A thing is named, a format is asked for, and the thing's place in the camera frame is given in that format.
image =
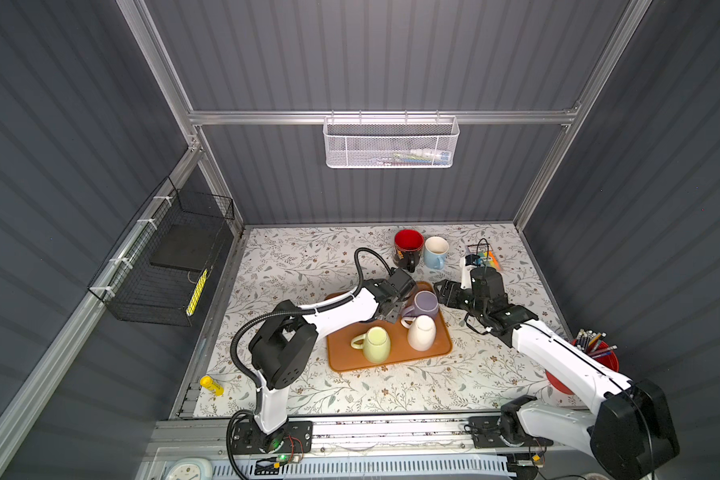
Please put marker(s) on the small yellow object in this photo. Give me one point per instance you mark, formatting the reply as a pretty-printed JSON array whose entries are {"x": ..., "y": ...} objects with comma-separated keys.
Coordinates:
[{"x": 212, "y": 385}]

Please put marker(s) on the light blue mug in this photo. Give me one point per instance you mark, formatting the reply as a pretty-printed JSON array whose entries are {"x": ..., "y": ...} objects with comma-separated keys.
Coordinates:
[{"x": 435, "y": 252}]

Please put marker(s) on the highlighter marker pack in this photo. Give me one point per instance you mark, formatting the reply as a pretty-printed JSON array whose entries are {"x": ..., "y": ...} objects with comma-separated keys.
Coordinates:
[{"x": 481, "y": 254}]

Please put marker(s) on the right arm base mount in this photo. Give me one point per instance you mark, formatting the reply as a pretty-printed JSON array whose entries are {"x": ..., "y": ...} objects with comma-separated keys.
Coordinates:
[{"x": 494, "y": 431}]

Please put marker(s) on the yellow marker in basket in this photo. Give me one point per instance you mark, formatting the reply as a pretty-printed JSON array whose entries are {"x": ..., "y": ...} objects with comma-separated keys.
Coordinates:
[{"x": 196, "y": 294}]

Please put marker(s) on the black wire wall basket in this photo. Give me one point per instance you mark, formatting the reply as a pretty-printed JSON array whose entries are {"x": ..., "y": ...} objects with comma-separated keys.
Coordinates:
[{"x": 132, "y": 290}]

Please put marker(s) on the white ventilated cable duct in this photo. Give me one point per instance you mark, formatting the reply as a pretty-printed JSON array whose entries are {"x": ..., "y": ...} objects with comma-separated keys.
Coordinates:
[{"x": 395, "y": 466}]

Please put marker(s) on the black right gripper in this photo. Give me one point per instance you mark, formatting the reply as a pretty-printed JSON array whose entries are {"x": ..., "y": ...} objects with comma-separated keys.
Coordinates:
[{"x": 449, "y": 289}]

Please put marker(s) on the white mug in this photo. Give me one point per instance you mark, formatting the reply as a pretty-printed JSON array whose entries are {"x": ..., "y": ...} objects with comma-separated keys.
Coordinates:
[{"x": 421, "y": 332}]

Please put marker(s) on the purple mug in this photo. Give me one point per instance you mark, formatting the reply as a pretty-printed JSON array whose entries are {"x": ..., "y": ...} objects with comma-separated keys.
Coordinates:
[{"x": 423, "y": 303}]

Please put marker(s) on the red pencil cup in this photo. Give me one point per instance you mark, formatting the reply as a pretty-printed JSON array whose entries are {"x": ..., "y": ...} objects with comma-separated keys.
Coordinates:
[{"x": 601, "y": 353}]

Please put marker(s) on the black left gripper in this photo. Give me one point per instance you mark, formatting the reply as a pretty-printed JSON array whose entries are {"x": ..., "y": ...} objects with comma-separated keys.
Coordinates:
[{"x": 395, "y": 311}]

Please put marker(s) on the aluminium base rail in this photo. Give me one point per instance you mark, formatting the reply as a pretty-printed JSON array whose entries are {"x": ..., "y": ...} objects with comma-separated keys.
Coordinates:
[{"x": 330, "y": 436}]

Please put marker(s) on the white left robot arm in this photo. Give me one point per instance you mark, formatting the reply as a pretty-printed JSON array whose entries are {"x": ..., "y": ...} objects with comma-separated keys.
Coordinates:
[{"x": 282, "y": 346}]

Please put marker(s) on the white clock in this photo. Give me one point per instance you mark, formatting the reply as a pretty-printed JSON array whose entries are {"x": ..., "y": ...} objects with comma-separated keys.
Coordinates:
[{"x": 190, "y": 469}]

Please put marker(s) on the light green mug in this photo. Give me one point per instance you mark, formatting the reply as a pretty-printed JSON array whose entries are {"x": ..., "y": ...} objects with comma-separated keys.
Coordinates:
[{"x": 375, "y": 345}]

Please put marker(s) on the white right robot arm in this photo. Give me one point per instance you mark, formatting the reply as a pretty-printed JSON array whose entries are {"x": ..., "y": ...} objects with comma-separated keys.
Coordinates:
[{"x": 627, "y": 429}]

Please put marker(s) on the white wire wall basket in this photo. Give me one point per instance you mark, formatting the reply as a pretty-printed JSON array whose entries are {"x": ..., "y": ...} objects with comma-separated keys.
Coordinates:
[{"x": 352, "y": 142}]

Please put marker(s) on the orange wooden tray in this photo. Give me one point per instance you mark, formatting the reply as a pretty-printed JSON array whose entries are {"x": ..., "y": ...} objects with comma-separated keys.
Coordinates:
[{"x": 342, "y": 357}]

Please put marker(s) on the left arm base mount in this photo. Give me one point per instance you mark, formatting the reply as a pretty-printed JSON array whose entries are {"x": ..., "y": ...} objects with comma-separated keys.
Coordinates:
[{"x": 245, "y": 438}]

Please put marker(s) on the markers in white basket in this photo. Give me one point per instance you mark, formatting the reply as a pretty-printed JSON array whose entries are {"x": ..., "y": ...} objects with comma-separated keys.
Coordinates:
[{"x": 434, "y": 158}]

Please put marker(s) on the black mug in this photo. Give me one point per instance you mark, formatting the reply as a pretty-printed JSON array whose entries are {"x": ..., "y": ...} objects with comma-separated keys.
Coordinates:
[{"x": 408, "y": 244}]

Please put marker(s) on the black foam pad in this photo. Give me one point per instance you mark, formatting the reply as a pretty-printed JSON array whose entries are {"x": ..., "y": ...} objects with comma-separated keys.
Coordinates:
[{"x": 185, "y": 248}]

